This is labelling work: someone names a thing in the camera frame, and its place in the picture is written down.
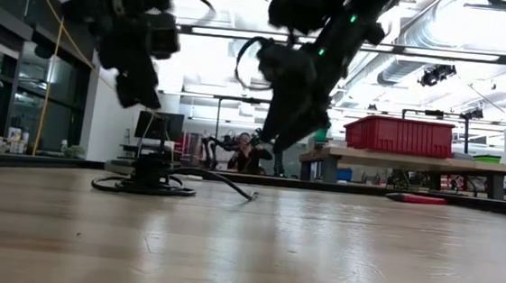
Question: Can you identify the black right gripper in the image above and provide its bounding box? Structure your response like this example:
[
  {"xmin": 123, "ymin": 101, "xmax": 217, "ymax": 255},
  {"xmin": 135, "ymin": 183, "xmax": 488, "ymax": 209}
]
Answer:
[{"xmin": 258, "ymin": 47, "xmax": 349, "ymax": 160}]

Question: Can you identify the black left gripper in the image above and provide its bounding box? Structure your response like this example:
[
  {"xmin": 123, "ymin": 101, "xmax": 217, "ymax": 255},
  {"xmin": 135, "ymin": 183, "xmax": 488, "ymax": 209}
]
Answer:
[{"xmin": 84, "ymin": 9, "xmax": 170, "ymax": 113}]

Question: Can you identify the black cord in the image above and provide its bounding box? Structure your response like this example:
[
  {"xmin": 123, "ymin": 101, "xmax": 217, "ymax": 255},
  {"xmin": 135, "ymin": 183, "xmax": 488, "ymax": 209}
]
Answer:
[{"xmin": 90, "ymin": 159, "xmax": 262, "ymax": 205}]

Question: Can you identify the black computer monitor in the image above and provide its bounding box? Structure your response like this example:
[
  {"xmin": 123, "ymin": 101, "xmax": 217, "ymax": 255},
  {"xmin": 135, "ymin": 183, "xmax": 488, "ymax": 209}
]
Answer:
[{"xmin": 132, "ymin": 109, "xmax": 187, "ymax": 169}]

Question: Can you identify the person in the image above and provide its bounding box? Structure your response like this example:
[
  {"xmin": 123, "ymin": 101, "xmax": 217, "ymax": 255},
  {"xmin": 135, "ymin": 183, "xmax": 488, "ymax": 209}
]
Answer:
[{"xmin": 226, "ymin": 130, "xmax": 276, "ymax": 178}]

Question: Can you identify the blue plastic bin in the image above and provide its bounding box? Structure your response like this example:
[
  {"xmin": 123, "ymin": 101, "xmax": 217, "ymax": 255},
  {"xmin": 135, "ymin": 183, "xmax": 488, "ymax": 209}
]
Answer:
[{"xmin": 335, "ymin": 167, "xmax": 354, "ymax": 183}]

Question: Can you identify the large red ribbed bin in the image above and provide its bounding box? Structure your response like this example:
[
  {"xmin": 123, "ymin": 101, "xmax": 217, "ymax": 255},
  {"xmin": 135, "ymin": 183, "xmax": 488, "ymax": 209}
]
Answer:
[{"xmin": 341, "ymin": 113, "xmax": 457, "ymax": 161}]

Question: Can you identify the wooden-top workbench on casters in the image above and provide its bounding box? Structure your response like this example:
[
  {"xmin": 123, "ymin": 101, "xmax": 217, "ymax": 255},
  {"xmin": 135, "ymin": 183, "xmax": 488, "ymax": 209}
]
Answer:
[{"xmin": 297, "ymin": 143, "xmax": 506, "ymax": 202}]

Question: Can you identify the red marker pen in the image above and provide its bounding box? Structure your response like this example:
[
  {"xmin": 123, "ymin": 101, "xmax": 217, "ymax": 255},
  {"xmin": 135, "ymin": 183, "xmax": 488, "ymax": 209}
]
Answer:
[{"xmin": 385, "ymin": 191, "xmax": 449, "ymax": 207}]

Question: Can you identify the long ceiling light bar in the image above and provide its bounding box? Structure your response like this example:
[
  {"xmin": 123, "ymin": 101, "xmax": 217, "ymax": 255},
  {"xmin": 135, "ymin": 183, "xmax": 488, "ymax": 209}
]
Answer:
[{"xmin": 174, "ymin": 23, "xmax": 506, "ymax": 64}]

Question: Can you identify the green tray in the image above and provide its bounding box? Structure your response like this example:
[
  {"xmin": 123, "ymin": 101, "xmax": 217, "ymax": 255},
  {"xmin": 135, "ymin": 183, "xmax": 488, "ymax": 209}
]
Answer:
[{"xmin": 472, "ymin": 152, "xmax": 503, "ymax": 165}]

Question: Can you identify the black pipe frame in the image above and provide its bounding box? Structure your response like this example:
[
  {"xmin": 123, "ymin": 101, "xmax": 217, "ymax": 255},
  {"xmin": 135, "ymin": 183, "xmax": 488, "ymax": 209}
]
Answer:
[{"xmin": 207, "ymin": 93, "xmax": 280, "ymax": 163}]

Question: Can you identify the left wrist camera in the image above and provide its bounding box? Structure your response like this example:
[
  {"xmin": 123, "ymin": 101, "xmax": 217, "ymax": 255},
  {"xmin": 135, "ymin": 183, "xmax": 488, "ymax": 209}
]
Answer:
[{"xmin": 143, "ymin": 10, "xmax": 183, "ymax": 62}]

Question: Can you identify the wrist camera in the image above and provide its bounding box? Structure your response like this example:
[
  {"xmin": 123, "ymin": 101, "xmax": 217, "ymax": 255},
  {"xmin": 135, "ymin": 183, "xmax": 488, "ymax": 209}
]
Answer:
[
  {"xmin": 143, "ymin": 10, "xmax": 183, "ymax": 62},
  {"xmin": 253, "ymin": 41, "xmax": 298, "ymax": 91}
]

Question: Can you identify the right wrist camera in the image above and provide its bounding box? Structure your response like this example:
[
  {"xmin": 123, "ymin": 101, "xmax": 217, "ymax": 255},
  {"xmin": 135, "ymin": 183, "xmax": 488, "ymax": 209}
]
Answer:
[{"xmin": 253, "ymin": 41, "xmax": 298, "ymax": 91}]

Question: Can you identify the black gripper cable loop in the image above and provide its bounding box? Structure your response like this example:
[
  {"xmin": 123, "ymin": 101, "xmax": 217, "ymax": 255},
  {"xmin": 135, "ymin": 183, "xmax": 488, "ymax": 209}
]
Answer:
[{"xmin": 233, "ymin": 33, "xmax": 283, "ymax": 94}]

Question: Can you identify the yellow extension cable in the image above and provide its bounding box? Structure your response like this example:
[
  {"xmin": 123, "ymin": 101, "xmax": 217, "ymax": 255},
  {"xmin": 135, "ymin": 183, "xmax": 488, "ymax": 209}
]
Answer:
[{"xmin": 11, "ymin": 0, "xmax": 106, "ymax": 161}]

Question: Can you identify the black ceiling camera cluster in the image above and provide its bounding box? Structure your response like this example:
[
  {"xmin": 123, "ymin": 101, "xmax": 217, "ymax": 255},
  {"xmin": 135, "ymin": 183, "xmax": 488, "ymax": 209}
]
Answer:
[{"xmin": 418, "ymin": 61, "xmax": 458, "ymax": 90}]

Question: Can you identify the black camera rig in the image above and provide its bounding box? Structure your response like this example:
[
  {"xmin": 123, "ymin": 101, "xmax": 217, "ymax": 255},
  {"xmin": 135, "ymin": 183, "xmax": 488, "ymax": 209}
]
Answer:
[{"xmin": 398, "ymin": 101, "xmax": 486, "ymax": 156}]

